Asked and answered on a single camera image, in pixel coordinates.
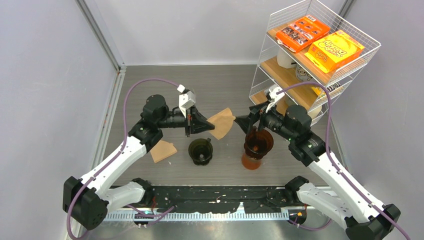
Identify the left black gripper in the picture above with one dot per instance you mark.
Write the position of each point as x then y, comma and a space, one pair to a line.
198, 124

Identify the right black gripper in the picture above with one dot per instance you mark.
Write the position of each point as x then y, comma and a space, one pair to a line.
247, 122

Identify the amber brown coffee dripper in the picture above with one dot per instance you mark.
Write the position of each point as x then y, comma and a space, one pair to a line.
258, 143

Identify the brown paper coffee filter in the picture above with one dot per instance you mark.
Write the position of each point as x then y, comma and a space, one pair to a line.
223, 122

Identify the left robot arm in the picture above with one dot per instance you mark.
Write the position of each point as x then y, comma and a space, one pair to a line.
90, 198

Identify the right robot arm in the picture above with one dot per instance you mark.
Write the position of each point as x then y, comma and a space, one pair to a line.
361, 215

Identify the dark green coffee dripper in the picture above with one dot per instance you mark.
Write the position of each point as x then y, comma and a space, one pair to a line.
200, 151

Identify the orange glass carafe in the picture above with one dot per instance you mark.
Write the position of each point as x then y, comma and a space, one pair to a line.
250, 163

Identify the white ceramic mug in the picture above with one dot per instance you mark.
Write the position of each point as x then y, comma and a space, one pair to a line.
284, 60

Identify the orange snack box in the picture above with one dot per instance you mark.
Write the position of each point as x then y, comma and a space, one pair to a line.
302, 32

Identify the yellow snack box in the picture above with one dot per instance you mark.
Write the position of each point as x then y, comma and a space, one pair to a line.
334, 51

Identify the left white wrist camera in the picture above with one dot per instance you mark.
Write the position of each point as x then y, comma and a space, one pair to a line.
186, 99

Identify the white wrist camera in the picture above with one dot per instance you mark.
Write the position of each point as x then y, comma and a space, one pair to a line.
273, 95
186, 99

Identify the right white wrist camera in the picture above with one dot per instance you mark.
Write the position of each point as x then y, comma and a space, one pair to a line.
273, 95

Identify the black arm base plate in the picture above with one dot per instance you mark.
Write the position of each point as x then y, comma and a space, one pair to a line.
220, 199

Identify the white wire shelf rack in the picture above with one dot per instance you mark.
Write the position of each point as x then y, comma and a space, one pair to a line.
269, 73

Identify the aluminium frame rail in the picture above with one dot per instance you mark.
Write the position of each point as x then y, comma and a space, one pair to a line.
130, 212

